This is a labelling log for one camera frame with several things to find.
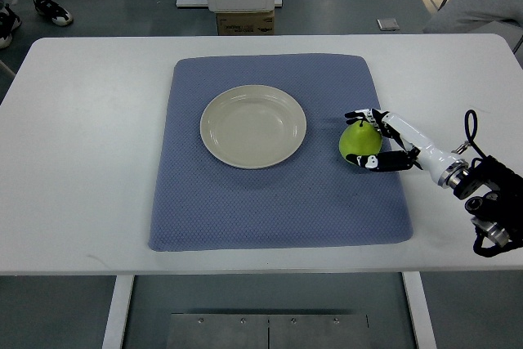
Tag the green pear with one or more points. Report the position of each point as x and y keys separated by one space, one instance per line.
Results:
x=360 y=138

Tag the cardboard box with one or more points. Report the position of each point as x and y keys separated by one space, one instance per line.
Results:
x=246 y=23

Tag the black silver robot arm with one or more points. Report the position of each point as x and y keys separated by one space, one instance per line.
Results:
x=492 y=193

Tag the cream round plate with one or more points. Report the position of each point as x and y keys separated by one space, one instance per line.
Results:
x=253 y=126

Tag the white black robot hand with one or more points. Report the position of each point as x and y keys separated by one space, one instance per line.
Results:
x=416 y=150

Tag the metal base plate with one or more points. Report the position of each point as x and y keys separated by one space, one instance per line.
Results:
x=268 y=331

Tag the grey floor plate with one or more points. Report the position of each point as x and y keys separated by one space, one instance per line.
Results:
x=387 y=24

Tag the person in grey clothes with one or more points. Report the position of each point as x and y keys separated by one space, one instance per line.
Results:
x=463 y=16

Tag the black white sneaker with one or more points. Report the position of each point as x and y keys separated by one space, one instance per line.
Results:
x=53 y=12
x=10 y=21

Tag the white table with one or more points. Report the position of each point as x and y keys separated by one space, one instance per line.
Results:
x=82 y=131

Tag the blue woven mat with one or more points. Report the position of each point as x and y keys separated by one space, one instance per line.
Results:
x=313 y=199

